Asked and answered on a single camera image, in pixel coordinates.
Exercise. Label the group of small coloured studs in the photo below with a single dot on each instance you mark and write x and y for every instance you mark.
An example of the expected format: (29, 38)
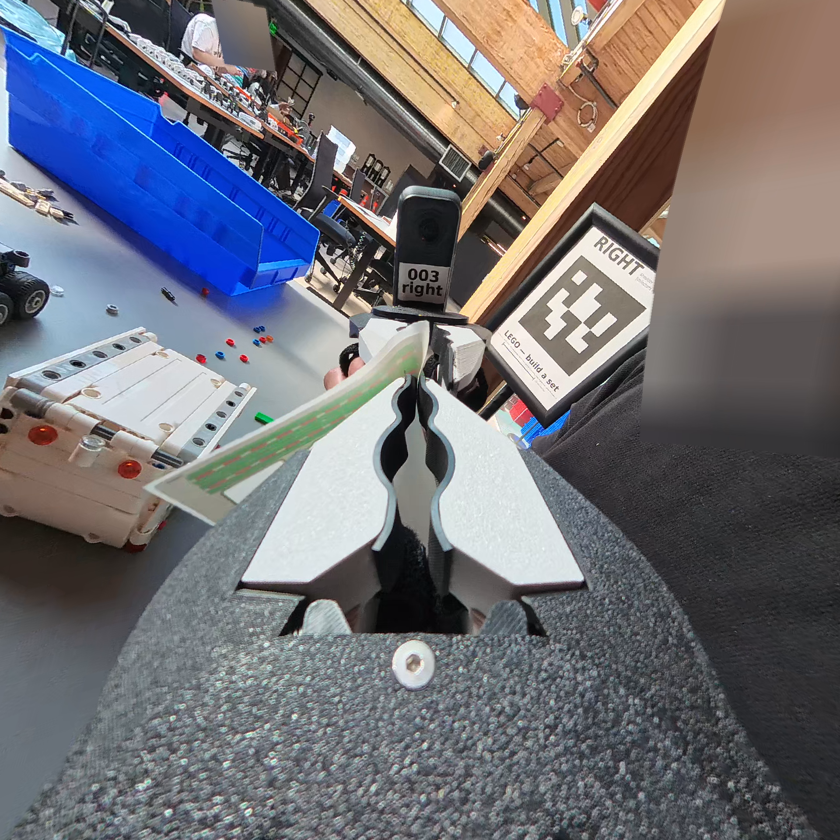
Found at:
(243, 344)

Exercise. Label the grey ventilation duct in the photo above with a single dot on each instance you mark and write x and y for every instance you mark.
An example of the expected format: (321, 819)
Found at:
(367, 85)

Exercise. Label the white lego container body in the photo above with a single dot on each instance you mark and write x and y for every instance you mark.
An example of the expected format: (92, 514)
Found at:
(131, 407)

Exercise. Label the blue plastic bin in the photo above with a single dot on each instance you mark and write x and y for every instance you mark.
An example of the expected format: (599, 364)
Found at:
(164, 170)

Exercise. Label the white green lego truck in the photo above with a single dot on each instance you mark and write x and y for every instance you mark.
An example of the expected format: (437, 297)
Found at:
(26, 295)

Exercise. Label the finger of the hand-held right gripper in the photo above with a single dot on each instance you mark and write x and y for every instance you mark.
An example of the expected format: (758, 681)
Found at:
(377, 336)
(466, 354)

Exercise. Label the black office chair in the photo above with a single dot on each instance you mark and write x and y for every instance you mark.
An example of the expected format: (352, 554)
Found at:
(321, 170)

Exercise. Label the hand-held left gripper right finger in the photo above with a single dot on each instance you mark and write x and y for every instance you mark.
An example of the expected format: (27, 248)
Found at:
(512, 518)

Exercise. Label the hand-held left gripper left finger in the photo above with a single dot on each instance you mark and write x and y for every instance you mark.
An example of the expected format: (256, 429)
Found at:
(315, 518)

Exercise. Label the sticker sheet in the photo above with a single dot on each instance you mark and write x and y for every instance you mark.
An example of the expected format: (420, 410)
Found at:
(295, 426)

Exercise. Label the long cluttered work table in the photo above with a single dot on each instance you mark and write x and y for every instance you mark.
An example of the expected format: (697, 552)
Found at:
(216, 108)

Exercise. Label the person's dark clothing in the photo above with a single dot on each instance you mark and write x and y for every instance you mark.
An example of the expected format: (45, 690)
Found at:
(722, 558)

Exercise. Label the person's right hand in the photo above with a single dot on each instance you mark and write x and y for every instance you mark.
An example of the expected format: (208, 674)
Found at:
(338, 379)

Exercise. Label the wooden background desk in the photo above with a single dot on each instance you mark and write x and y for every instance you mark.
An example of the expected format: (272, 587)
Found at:
(367, 220)

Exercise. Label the black framed marker sign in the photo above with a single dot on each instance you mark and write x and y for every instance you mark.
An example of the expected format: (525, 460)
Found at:
(584, 315)

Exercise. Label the wall vent grille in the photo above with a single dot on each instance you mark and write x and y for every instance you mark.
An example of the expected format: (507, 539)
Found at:
(455, 161)

